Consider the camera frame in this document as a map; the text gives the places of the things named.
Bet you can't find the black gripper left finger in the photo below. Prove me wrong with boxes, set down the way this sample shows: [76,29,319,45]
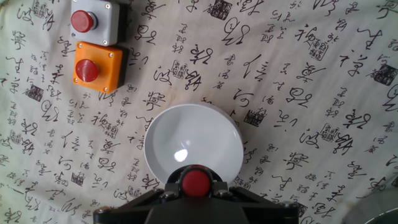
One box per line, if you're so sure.
[93,182,182,224]

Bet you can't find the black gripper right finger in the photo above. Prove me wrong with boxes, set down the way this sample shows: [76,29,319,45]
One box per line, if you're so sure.
[211,180,299,224]

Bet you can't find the black ladle with red trim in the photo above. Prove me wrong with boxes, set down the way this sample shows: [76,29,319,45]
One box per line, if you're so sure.
[167,164,224,198]

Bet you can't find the white bowl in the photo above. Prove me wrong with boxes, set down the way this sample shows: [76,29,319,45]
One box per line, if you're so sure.
[143,102,244,187]

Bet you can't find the calligraphy print tablecloth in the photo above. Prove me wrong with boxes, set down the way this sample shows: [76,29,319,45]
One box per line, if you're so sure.
[0,0,398,224]

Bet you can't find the orange box with red button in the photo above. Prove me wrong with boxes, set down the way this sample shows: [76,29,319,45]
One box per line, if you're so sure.
[72,40,129,94]

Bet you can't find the grey box with mushroom button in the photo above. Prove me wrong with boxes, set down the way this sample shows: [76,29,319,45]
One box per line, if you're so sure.
[70,0,129,47]

